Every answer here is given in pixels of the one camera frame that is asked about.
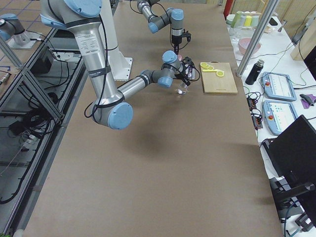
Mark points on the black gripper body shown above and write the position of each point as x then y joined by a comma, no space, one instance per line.
175,41
181,73

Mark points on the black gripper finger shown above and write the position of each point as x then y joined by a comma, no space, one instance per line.
186,81
176,49

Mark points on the clear glass sauce bottle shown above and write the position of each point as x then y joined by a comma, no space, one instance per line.
182,89

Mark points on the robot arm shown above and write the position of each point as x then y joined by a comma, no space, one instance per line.
172,17
88,21

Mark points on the silver kitchen scale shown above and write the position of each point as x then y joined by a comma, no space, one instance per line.
192,74

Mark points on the green plastic cup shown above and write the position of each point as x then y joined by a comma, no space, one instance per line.
237,20

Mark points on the yellow cup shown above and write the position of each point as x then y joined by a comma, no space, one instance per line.
247,22

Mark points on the grey cup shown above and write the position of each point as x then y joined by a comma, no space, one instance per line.
255,21

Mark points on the yellow plastic knife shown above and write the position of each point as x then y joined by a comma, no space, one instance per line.
212,70

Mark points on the bamboo cutting board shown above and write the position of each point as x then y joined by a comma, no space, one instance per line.
212,84

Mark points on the lemon slice far end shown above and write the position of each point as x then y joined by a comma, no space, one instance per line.
220,73

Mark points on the wine glass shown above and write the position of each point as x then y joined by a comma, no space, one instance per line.
235,33

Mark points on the pink bowl with ice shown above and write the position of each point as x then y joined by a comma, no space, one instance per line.
243,44

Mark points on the black water bottle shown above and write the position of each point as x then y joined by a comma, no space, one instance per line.
255,71

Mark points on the far teach pendant tablet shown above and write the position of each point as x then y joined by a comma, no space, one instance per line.
278,86

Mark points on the teach pendant tablet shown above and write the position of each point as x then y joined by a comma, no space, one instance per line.
278,115
278,86

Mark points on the near teach pendant tablet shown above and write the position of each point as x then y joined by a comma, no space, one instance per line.
278,115

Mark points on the black monitor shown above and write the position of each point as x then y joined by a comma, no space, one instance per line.
293,155

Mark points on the lemon slice near handle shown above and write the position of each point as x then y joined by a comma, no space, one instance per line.
203,64

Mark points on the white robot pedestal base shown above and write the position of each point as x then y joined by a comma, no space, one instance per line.
120,65

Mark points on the aluminium frame post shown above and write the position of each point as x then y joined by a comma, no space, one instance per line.
265,17

